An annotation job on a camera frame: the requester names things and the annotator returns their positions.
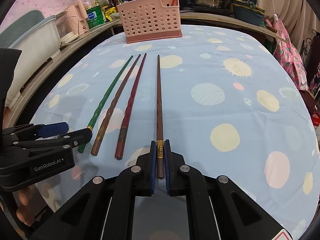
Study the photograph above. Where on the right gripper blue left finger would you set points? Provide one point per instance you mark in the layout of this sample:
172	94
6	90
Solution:
153	150

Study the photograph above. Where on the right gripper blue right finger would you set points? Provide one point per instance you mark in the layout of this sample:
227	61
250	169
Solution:
167	154

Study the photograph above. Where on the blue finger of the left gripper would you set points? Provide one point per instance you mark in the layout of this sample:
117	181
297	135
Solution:
74	139
51	130

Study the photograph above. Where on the dark brown gold-band chopstick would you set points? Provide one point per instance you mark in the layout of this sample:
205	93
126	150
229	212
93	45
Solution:
160	154

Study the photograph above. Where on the maroon chopstick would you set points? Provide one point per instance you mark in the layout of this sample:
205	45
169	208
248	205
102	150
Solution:
126	120

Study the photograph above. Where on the person's left hand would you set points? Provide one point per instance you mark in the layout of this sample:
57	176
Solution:
31	206

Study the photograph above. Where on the white dish rack bin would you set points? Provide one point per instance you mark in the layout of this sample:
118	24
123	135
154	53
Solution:
37	45

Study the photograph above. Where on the white blender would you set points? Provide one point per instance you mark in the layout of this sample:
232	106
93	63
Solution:
64	28

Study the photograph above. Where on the grey-blue dish rack lid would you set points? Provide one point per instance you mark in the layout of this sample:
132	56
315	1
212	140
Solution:
19	27

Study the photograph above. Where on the pink electric kettle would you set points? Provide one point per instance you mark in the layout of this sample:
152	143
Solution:
77	17

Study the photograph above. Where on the green detergent bottle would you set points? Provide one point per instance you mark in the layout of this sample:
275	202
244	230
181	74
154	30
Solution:
95	17

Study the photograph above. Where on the yellow seasoning packet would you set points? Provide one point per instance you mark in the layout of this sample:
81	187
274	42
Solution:
108	12

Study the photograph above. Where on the pink perforated utensil basket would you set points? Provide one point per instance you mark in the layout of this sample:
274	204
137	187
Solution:
147	20

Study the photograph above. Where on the white carton box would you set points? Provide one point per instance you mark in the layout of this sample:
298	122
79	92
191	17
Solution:
101	3

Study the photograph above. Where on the pink floral hanging garment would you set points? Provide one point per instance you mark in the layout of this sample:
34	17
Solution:
288	56

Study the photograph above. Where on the blue and yellow bowls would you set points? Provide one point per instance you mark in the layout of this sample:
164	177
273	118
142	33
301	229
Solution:
247	12

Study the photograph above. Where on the beige hanging curtain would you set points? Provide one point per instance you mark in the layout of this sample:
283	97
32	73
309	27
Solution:
298	17

